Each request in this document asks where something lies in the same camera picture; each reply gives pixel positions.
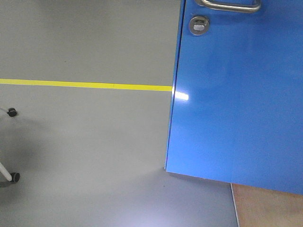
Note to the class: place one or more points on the white cart leg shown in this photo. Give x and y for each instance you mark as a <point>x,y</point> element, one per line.
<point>5,173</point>

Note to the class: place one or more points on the blue door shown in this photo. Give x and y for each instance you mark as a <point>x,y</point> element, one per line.
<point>237,106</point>

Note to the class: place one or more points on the cart caster wheel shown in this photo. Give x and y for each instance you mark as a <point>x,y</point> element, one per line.
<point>15,177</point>
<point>12,112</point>

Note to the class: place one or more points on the cart caster wheel far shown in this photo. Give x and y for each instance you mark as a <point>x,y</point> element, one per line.
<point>12,112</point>

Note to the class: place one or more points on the silver door lock cylinder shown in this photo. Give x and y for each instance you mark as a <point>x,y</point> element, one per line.
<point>199,25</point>

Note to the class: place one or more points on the plywood door platform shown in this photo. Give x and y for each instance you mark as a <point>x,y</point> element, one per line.
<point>257,207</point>

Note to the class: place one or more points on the cart caster wheel near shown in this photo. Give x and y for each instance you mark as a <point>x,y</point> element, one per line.
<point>15,177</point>

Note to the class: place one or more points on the silver door handle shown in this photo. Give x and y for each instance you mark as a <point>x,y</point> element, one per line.
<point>230,7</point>

